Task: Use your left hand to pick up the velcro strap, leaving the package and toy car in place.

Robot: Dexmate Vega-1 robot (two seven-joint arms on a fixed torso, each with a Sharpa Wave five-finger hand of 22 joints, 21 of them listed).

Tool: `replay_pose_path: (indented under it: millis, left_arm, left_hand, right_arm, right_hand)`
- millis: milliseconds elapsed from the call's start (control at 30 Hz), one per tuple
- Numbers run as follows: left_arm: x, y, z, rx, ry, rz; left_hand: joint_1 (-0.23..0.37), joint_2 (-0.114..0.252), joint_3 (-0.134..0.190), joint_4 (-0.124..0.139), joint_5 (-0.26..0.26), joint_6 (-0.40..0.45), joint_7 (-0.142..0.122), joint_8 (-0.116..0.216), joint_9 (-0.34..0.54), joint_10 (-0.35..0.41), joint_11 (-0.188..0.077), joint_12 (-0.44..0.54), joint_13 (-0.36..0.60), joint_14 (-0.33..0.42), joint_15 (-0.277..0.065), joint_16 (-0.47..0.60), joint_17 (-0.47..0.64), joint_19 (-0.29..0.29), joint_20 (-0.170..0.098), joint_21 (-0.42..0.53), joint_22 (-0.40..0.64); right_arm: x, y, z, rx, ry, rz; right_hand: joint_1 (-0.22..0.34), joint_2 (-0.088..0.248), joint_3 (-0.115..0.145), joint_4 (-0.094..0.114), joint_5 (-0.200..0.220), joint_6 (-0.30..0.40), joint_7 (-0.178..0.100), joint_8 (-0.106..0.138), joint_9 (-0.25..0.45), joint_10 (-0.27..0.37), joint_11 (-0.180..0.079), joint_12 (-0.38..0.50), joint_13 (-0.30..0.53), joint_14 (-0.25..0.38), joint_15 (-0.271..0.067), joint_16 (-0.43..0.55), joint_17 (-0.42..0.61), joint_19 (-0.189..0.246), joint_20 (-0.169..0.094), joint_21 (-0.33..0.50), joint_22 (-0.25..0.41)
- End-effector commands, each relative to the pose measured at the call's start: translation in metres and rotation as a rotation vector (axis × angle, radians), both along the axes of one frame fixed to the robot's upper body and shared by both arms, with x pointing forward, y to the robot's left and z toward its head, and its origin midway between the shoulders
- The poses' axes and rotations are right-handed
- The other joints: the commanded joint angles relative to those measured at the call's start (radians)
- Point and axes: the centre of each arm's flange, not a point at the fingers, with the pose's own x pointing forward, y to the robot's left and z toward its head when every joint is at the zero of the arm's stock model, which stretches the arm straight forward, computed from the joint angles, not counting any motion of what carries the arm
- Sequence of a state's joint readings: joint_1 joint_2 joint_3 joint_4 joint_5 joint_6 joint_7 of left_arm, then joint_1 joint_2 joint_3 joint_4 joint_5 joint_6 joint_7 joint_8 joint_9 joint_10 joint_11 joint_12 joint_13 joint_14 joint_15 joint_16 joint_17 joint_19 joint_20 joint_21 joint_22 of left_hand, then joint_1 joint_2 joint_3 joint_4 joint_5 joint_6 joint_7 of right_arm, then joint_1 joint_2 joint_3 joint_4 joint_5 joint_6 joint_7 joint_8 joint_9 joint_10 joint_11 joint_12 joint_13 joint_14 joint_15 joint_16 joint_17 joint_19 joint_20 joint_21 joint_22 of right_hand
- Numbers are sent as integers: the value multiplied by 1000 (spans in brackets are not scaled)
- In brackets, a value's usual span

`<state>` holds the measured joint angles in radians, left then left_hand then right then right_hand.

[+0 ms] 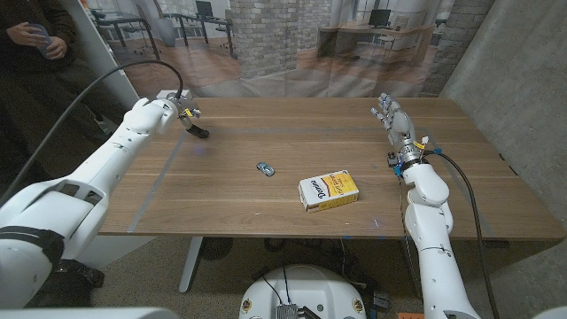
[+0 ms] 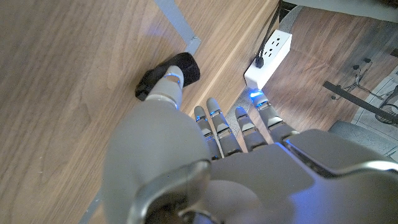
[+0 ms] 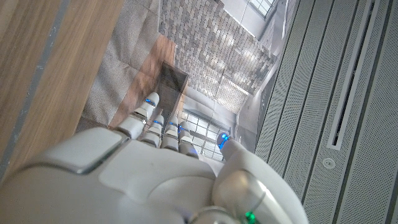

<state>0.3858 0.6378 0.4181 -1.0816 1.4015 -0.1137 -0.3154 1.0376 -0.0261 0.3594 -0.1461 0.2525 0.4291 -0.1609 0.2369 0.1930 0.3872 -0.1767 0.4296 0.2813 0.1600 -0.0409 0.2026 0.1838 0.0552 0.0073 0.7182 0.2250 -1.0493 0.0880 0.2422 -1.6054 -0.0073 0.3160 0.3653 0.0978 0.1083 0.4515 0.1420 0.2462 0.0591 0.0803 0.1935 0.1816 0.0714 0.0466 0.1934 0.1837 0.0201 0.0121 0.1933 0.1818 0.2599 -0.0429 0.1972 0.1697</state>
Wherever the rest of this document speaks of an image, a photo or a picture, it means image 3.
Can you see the round white ceiling sensor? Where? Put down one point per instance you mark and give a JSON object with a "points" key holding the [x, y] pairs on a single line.
{"points": [[328, 163]]}

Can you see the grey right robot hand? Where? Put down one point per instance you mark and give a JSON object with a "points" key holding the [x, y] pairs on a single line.
{"points": [[140, 186]]}

